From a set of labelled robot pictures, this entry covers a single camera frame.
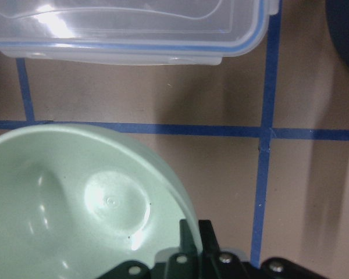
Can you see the dark blue saucepan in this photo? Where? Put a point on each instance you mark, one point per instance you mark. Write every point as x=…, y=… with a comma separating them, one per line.
x=337, y=16

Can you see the green bowl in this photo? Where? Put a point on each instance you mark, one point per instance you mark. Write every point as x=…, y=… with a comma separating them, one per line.
x=78, y=200

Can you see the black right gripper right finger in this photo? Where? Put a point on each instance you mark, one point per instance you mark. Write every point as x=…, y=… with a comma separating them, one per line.
x=217, y=263

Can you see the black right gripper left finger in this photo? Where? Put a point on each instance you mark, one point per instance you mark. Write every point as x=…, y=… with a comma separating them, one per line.
x=182, y=264

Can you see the clear plastic food container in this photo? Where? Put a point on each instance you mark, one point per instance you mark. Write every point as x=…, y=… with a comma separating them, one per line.
x=133, y=32

